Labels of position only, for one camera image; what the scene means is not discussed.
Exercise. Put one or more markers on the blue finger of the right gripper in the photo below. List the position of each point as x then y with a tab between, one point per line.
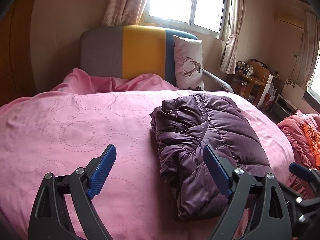
300	171

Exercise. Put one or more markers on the pink deer print pillow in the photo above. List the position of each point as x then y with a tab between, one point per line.
188	57

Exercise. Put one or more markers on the pink curtain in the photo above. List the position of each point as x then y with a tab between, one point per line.
123	12
236	17

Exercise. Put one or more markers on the white low shelf unit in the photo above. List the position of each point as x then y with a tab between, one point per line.
288	101

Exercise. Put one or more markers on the bright bedroom window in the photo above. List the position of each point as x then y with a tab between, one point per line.
207	17

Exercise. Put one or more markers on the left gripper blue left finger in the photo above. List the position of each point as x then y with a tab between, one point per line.
98	170

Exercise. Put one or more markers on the red orange ruffled quilt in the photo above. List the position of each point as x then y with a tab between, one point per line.
302	132

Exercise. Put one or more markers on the wall air conditioner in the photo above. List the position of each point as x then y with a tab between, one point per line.
288	19

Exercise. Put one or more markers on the wooden wardrobe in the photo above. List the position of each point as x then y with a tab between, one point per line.
17	78

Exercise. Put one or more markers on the grey yellow blue headboard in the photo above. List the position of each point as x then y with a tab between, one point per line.
129	51

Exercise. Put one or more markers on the left pink curtain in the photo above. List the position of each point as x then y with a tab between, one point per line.
123	12

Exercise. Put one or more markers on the pink dotted bed cover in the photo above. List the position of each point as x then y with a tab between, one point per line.
63	129

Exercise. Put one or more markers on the grey curved bed rail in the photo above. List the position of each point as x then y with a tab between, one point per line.
219	81

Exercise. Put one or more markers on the cluttered wooden desk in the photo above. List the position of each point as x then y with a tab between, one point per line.
252	80

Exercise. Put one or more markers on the purple quilted down jacket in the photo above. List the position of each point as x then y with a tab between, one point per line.
185	128

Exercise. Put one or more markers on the right pink curtain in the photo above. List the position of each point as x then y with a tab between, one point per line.
236	17

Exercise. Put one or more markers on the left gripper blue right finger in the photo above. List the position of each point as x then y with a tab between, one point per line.
220	169

